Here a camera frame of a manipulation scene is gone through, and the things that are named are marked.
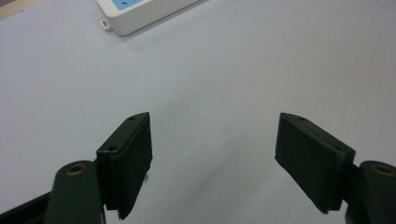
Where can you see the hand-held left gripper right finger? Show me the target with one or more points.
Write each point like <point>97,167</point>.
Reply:
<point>314,158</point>

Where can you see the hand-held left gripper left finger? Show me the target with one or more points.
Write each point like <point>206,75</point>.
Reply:
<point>124,161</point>

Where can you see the white power strip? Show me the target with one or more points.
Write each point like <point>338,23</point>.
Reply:
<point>141,14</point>

